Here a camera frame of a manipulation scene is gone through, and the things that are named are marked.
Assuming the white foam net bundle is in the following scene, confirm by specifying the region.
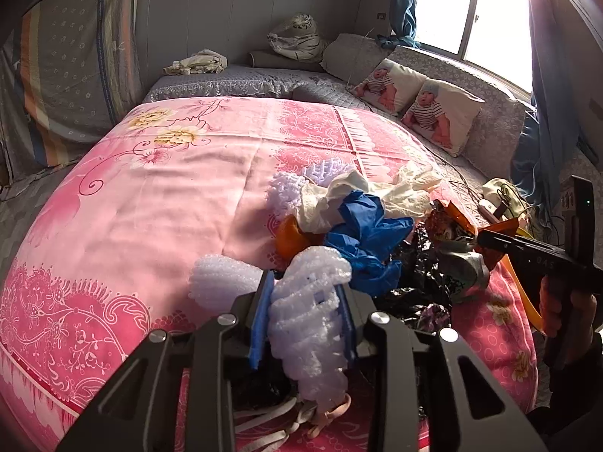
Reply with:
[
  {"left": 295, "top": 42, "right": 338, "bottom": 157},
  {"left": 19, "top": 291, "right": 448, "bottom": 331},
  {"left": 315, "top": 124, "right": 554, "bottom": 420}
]
[{"left": 189, "top": 246, "right": 352, "bottom": 412}]

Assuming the white paper towel bundle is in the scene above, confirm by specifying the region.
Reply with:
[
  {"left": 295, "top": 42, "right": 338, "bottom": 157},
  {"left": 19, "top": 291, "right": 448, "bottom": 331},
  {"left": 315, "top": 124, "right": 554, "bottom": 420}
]
[{"left": 266, "top": 159, "right": 444, "bottom": 235}]

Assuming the blue glove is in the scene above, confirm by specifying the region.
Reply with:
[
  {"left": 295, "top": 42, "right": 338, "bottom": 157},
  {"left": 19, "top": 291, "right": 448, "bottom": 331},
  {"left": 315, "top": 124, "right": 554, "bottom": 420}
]
[{"left": 323, "top": 190, "right": 414, "bottom": 297}]

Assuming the purple foam net bundle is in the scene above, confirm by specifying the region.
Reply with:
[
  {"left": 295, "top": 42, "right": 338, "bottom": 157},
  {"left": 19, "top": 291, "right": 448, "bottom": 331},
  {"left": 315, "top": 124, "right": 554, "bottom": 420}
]
[{"left": 301, "top": 158, "right": 355, "bottom": 188}]

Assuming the yellow rimmed trash bin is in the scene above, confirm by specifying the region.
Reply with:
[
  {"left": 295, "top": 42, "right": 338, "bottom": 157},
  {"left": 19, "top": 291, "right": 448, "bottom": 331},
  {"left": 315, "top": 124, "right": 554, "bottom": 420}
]
[{"left": 501, "top": 219, "right": 544, "bottom": 335}]

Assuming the person's right hand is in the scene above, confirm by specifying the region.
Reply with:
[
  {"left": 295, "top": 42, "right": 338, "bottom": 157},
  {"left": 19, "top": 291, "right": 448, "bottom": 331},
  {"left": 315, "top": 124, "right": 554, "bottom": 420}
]
[{"left": 540, "top": 275, "right": 597, "bottom": 370}]

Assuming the white power strip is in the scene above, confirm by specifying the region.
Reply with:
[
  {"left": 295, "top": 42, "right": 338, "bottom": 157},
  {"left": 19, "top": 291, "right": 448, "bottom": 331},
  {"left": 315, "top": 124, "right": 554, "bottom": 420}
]
[{"left": 477, "top": 199, "right": 501, "bottom": 224}]

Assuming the green cloth bag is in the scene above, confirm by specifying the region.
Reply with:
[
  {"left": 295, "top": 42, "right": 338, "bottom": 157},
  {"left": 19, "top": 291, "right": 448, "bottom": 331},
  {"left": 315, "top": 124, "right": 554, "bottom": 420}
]
[{"left": 481, "top": 177, "right": 533, "bottom": 230}]

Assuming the blue curtain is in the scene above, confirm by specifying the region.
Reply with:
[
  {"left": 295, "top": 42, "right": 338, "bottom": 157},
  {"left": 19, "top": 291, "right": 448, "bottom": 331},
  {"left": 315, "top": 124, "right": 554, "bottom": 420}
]
[{"left": 376, "top": 0, "right": 580, "bottom": 212}]

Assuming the black plastic bag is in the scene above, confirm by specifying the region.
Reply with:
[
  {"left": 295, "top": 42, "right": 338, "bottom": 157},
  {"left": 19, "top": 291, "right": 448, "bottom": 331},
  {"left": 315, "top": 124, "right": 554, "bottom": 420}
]
[{"left": 376, "top": 224, "right": 492, "bottom": 335}]

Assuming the orange snack wrapper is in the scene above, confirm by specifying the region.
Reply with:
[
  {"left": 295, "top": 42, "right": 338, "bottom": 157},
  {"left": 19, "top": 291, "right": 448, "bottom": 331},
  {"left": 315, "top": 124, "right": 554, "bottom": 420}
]
[{"left": 424, "top": 199, "right": 519, "bottom": 270}]

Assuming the pink floral quilt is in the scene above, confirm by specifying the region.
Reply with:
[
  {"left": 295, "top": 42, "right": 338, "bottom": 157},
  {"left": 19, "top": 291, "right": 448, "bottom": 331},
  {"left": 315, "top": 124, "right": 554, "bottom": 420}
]
[{"left": 0, "top": 96, "right": 540, "bottom": 452}]

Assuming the baby print pillow right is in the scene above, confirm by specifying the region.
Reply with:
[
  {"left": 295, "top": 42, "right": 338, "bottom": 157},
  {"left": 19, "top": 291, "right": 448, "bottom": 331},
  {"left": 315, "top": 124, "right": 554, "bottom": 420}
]
[{"left": 402, "top": 79, "right": 485, "bottom": 157}]

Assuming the baby print pillow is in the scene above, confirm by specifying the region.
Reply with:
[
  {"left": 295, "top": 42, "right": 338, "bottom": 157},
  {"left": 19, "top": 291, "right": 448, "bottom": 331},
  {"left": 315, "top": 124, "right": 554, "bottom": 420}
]
[
  {"left": 353, "top": 58, "right": 427, "bottom": 115},
  {"left": 402, "top": 79, "right": 485, "bottom": 157}
]

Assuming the orange peel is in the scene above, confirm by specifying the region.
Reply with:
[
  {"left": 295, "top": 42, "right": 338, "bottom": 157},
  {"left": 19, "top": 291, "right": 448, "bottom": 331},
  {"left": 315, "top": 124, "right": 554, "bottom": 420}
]
[{"left": 275, "top": 215, "right": 325, "bottom": 264}]

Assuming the baby print pillow left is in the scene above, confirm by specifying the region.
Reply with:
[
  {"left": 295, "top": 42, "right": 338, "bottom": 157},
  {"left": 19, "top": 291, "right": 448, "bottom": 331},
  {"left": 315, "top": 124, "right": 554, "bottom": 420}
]
[{"left": 353, "top": 58, "right": 427, "bottom": 115}]

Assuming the window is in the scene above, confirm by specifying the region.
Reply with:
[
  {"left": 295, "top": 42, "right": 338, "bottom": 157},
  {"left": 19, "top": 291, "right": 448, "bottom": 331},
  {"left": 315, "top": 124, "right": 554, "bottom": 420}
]
[{"left": 416, "top": 0, "right": 533, "bottom": 92}]

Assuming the grey cushion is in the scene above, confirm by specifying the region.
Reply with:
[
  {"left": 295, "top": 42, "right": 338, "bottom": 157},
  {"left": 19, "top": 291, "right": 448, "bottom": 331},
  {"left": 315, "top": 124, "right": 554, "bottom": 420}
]
[{"left": 320, "top": 34, "right": 392, "bottom": 86}]

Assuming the grey quilted sofa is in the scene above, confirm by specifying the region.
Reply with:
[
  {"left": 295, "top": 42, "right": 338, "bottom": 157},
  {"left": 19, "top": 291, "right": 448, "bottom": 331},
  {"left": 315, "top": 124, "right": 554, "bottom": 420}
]
[{"left": 144, "top": 34, "right": 527, "bottom": 179}]

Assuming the white tiger plush toy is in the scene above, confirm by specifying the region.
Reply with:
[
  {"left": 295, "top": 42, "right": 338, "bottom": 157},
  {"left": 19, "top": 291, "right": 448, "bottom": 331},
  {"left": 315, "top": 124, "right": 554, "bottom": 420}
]
[{"left": 267, "top": 13, "right": 326, "bottom": 62}]

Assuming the striped folded mattress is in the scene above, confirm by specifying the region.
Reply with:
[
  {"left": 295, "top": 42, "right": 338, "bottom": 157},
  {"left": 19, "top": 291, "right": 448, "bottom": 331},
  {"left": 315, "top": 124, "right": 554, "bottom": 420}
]
[{"left": 1, "top": 0, "right": 142, "bottom": 183}]

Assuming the crumpled beige cloth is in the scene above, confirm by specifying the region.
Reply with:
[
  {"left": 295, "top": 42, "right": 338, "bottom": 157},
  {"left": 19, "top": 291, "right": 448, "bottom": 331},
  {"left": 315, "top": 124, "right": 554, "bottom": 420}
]
[{"left": 164, "top": 49, "right": 228, "bottom": 76}]

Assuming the grey power cable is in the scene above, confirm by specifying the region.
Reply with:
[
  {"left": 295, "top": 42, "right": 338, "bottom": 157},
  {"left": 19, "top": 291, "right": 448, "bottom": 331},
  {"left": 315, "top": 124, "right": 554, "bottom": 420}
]
[{"left": 345, "top": 27, "right": 487, "bottom": 199}]

